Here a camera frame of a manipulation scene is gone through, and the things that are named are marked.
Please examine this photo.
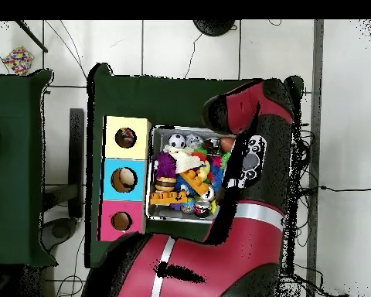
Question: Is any colourful patterned cloth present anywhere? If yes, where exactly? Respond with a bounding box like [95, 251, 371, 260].
[2, 45, 35, 76]
[115, 127, 137, 149]

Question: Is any small soccer ball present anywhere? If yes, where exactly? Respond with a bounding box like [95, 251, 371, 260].
[167, 133, 187, 149]

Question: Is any black rod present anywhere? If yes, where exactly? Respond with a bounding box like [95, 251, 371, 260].
[15, 19, 49, 53]

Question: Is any grey rounded object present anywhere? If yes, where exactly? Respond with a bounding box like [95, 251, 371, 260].
[38, 217, 79, 252]

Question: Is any cream yellow cloth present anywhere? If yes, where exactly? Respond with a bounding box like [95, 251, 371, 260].
[162, 144, 205, 174]

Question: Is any small brown football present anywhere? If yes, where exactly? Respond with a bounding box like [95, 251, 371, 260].
[220, 136, 237, 152]

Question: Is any thin black cable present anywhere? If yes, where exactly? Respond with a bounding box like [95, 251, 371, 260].
[319, 184, 371, 193]

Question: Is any green spiky ball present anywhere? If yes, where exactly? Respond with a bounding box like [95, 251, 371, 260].
[220, 151, 233, 169]

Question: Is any blue spiky ball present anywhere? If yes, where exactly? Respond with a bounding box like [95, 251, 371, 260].
[210, 166, 226, 194]

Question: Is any wooden box with three holes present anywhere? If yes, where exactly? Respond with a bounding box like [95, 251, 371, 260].
[97, 115, 152, 243]

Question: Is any silver mesh bin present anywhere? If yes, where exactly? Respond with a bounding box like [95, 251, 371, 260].
[145, 124, 236, 224]

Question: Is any toy burger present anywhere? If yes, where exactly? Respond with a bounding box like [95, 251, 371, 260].
[154, 176, 177, 192]

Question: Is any black round object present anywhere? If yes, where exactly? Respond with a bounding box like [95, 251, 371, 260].
[192, 19, 237, 37]

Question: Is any purple spiky toy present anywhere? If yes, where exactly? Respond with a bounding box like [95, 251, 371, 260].
[154, 151, 177, 179]

